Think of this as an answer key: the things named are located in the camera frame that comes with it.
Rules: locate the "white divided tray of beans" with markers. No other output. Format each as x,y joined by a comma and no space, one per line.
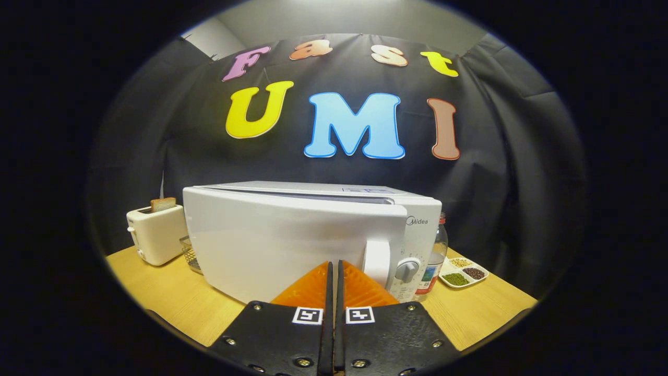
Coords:
456,278

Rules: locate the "white microwave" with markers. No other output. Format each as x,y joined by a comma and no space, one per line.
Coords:
261,240

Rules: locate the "cream toaster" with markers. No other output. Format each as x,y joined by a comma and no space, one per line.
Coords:
156,235

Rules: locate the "toast slice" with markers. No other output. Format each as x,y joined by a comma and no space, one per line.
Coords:
163,204

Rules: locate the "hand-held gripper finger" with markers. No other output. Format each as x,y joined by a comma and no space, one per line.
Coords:
327,339
339,339

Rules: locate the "clear bottle with red cap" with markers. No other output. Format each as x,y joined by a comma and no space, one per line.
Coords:
437,250

